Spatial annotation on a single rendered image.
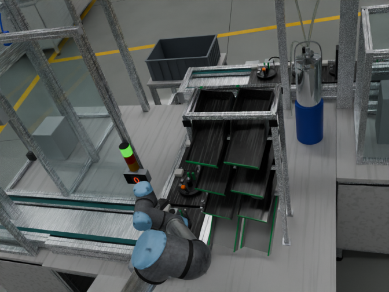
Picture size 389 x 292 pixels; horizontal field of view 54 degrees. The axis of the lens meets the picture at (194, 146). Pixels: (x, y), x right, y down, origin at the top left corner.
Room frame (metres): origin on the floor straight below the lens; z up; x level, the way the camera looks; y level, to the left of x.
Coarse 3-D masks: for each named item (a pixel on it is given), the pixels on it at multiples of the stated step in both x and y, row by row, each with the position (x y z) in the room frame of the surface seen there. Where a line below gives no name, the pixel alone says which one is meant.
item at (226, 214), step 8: (232, 176) 1.15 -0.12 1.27; (232, 192) 1.09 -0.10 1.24; (208, 200) 1.10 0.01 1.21; (216, 200) 1.09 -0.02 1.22; (224, 200) 1.07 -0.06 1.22; (232, 200) 1.06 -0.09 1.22; (208, 208) 1.07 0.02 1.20; (216, 208) 1.06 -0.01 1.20; (224, 208) 1.04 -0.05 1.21; (232, 208) 1.01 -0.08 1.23; (216, 216) 1.02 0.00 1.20; (224, 216) 1.01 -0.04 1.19; (232, 216) 1.00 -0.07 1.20
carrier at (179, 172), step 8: (176, 176) 1.56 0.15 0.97; (184, 176) 1.54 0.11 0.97; (192, 176) 1.47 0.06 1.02; (176, 184) 1.50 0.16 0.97; (192, 184) 1.43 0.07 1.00; (176, 192) 1.44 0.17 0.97; (184, 192) 1.40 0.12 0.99; (192, 192) 1.38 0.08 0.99; (200, 192) 1.38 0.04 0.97; (176, 200) 1.38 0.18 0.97; (184, 200) 1.36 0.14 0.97; (192, 200) 1.35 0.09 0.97; (200, 200) 1.33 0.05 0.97
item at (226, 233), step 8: (216, 224) 1.09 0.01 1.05; (224, 224) 1.07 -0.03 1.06; (232, 224) 1.05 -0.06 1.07; (240, 224) 1.03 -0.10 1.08; (216, 232) 1.06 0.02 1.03; (224, 232) 1.05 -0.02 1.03; (232, 232) 1.03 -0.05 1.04; (208, 240) 1.03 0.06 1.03; (216, 240) 1.04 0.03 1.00; (224, 240) 1.02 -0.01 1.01; (232, 240) 1.01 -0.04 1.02; (232, 248) 0.98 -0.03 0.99
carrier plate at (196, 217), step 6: (186, 210) 1.29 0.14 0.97; (192, 210) 1.28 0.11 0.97; (198, 210) 1.27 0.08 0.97; (192, 216) 1.25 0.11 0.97; (198, 216) 1.23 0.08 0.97; (204, 216) 1.23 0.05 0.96; (192, 222) 1.21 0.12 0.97; (198, 222) 1.20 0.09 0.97; (192, 228) 1.17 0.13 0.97; (198, 228) 1.16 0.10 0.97; (198, 234) 1.13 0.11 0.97
